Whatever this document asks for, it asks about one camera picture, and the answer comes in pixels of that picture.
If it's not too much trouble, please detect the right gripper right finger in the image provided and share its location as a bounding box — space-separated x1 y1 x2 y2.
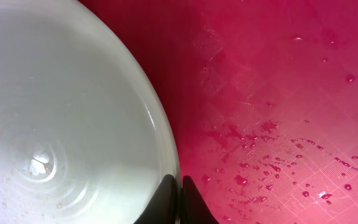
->
180 175 219 224

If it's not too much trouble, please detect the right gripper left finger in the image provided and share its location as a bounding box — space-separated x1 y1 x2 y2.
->
134 174 177 224

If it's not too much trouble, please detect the white plate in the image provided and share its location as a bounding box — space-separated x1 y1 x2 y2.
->
0 1 180 224

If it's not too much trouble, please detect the red plastic tray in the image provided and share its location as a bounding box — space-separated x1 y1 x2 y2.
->
85 0 358 223

